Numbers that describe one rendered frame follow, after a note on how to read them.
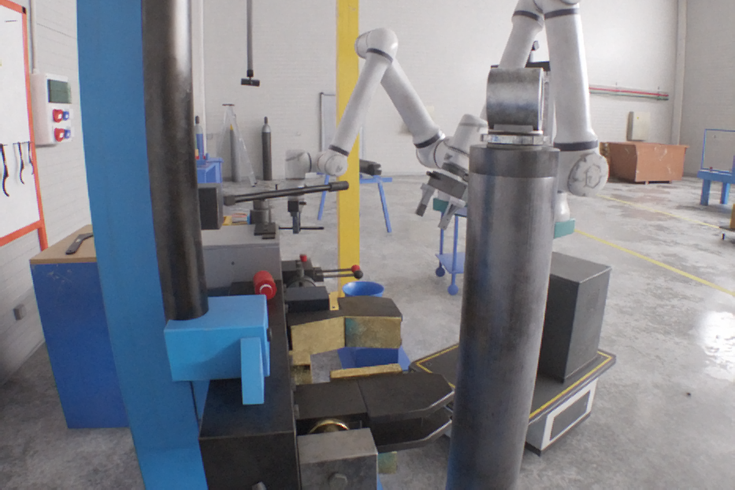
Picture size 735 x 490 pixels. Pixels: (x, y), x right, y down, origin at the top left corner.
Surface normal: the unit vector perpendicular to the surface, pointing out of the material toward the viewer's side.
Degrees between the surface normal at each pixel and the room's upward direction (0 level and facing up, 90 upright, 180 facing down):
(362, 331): 90
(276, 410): 0
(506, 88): 76
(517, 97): 87
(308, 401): 0
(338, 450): 0
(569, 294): 90
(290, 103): 90
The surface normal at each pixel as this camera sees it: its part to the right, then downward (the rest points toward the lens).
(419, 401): 0.00, -0.98
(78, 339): 0.20, 0.21
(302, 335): 0.45, 0.18
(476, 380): -0.68, 0.15
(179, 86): 0.71, 0.15
